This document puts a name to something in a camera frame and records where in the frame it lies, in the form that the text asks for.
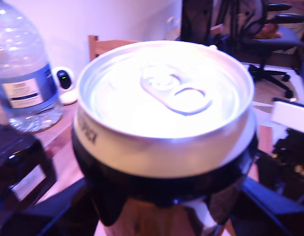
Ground shrink-wrapped Pepsi can multipack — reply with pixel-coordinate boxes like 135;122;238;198
0;122;56;212

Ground dark cabinet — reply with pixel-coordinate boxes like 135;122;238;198
180;0;216;46

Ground wooden chair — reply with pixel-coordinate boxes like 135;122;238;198
87;34;140;62

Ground large clear water bottle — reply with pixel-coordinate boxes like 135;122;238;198
0;0;64;133

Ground black Pepsi Max can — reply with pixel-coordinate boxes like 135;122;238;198
72;40;259;228

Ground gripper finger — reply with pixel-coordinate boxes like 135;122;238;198
0;178;101;236
225;178;304;236

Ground arm camera box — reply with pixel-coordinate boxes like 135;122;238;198
271;100;304;135

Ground small white round camera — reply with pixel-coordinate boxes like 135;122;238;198
51;66;78;106

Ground black office chair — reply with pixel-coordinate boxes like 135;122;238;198
240;2;304;99

